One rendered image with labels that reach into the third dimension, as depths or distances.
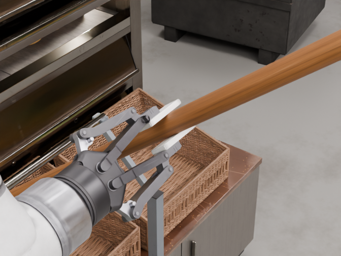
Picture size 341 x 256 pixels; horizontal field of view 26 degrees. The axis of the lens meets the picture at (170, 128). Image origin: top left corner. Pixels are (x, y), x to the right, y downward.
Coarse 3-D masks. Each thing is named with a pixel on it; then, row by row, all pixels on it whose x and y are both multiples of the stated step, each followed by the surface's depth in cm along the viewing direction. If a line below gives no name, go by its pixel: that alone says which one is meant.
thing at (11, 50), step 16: (64, 0) 262; (80, 0) 259; (96, 0) 255; (32, 16) 252; (48, 16) 248; (80, 16) 250; (0, 32) 242; (16, 32) 240; (48, 32) 239; (16, 48) 230
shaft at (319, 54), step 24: (312, 48) 80; (336, 48) 77; (264, 72) 85; (288, 72) 82; (312, 72) 82; (216, 96) 91; (240, 96) 88; (168, 120) 98; (192, 120) 95; (144, 144) 103
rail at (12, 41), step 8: (88, 0) 252; (72, 8) 246; (80, 8) 249; (56, 16) 241; (64, 16) 244; (40, 24) 236; (48, 24) 239; (24, 32) 232; (32, 32) 234; (8, 40) 227; (16, 40) 229; (0, 48) 224
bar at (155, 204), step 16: (80, 128) 236; (64, 144) 229; (48, 160) 224; (128, 160) 243; (16, 176) 215; (144, 176) 244; (160, 192) 244; (160, 208) 246; (160, 224) 250; (160, 240) 254
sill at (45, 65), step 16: (112, 16) 299; (128, 16) 299; (96, 32) 288; (112, 32) 293; (64, 48) 277; (80, 48) 280; (32, 64) 268; (48, 64) 268; (64, 64) 275; (16, 80) 258; (32, 80) 263; (0, 96) 252
